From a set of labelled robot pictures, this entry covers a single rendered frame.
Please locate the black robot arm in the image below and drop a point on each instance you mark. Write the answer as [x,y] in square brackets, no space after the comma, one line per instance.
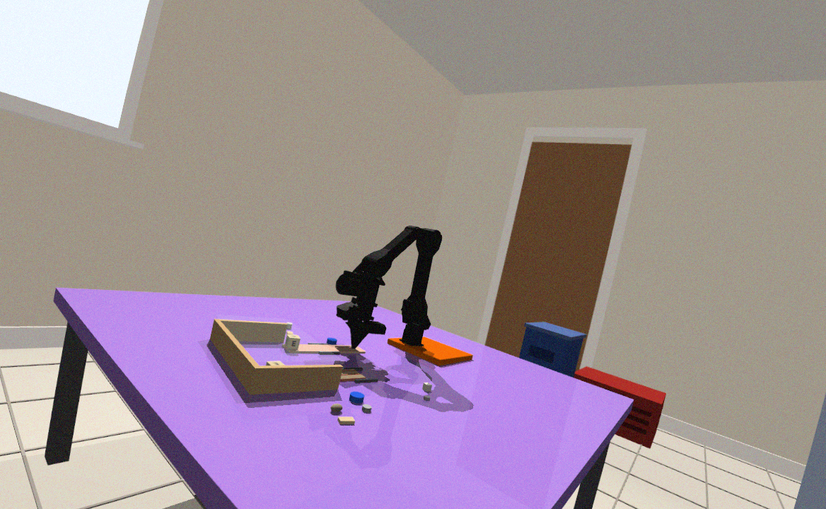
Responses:
[364,281]

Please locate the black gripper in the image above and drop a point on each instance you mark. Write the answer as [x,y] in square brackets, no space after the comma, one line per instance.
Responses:
[361,327]

